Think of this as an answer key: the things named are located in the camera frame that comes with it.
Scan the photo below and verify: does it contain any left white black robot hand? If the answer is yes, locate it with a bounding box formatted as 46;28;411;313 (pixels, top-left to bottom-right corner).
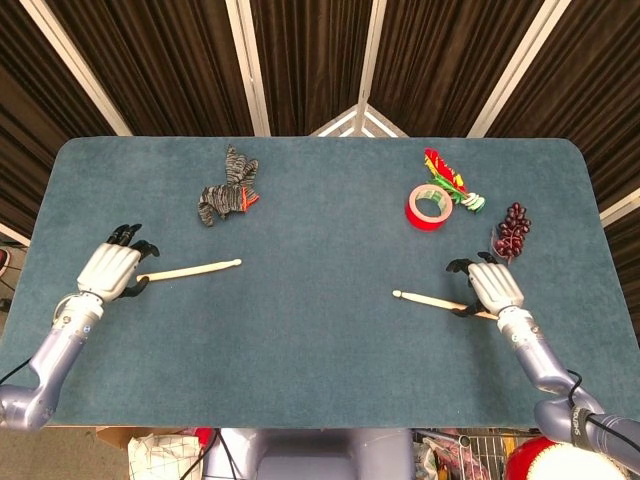
76;223;161;304

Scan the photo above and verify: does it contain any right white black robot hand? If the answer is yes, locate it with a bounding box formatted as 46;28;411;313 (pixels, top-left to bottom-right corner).
445;252;525;320

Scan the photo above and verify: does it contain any pale wooden drumstick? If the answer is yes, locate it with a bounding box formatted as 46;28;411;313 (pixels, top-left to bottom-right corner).
135;258;243;283
392;289;500;321

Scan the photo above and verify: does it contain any purple plastic grape bunch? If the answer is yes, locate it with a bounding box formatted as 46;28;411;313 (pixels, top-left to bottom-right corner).
489;201;533;266

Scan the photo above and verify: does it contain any red tape roll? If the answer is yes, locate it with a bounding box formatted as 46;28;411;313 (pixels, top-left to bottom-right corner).
404;183;455;233

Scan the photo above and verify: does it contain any red feather shuttlecock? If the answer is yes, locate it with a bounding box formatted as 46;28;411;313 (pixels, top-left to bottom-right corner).
423;147;487;215

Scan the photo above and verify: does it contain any grey striped knit glove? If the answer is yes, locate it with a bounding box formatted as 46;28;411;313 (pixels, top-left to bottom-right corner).
197;144;261;229

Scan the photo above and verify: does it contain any brown curtain screen panel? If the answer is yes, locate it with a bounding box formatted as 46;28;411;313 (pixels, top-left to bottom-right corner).
0;0;126;241
252;0;374;137
47;0;256;137
489;0;640;216
372;0;546;139

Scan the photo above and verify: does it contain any brown cardboard box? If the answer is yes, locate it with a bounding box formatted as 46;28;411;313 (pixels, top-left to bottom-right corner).
96;427;139;454

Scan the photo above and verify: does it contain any red and white ball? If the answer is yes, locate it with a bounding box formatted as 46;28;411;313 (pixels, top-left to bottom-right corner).
503;434;566;480

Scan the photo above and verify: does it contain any blue felt table cover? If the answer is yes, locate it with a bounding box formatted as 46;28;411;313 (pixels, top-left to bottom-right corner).
0;136;640;430

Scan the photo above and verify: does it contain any white grid pattern bag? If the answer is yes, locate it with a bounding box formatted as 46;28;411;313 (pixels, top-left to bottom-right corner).
127;433;204;480

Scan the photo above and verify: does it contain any lavender robot torso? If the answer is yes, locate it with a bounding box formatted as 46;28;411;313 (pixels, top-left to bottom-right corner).
202;427;417;480

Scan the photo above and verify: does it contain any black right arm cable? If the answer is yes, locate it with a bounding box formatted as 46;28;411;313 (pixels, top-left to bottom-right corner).
566;369;640;454

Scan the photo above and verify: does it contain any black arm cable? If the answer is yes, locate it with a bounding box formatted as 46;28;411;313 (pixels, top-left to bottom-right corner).
0;357;32;387
566;369;640;454

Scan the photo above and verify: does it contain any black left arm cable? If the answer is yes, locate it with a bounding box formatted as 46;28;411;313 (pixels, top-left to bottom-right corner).
0;357;32;387

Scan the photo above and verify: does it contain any metal wire basket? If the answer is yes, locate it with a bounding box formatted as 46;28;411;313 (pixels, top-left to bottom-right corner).
412;428;541;480

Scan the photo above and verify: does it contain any black torso cable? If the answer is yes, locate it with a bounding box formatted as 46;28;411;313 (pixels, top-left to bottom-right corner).
214;428;240;480

